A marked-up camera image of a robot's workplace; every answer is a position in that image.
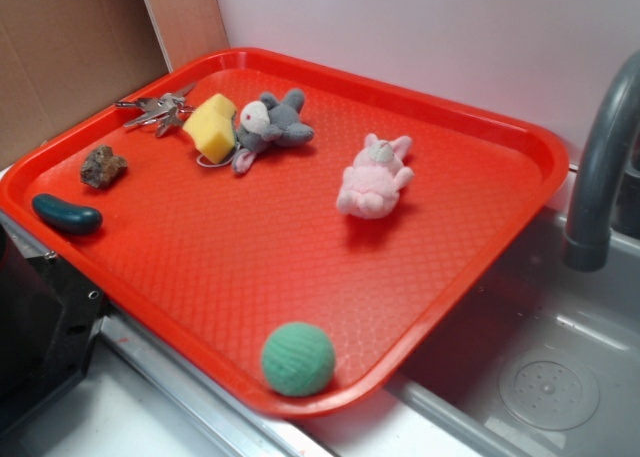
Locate green knitted ball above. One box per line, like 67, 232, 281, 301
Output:
261, 322, 336, 397

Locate grey toy faucet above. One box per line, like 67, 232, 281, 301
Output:
563, 53, 639, 272

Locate silver key bunch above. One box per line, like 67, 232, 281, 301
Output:
114, 82, 197, 137

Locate yellow sponge block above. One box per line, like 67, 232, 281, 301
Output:
182, 93, 237, 165

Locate grey toy sink basin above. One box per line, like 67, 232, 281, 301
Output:
388, 210, 639, 456

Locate pink plush bunny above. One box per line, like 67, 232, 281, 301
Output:
336, 133, 414, 220

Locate brown rock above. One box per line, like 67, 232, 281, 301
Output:
80, 145, 128, 190

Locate dark green toy cucumber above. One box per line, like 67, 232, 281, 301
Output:
31, 193, 103, 235

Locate grey plush bunny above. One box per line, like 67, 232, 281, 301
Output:
231, 88, 315, 175

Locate red plastic tray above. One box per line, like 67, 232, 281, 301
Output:
1, 49, 569, 418

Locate brown cardboard panel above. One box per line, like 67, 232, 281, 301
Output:
1, 0, 228, 168

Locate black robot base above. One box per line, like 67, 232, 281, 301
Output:
1, 228, 107, 436

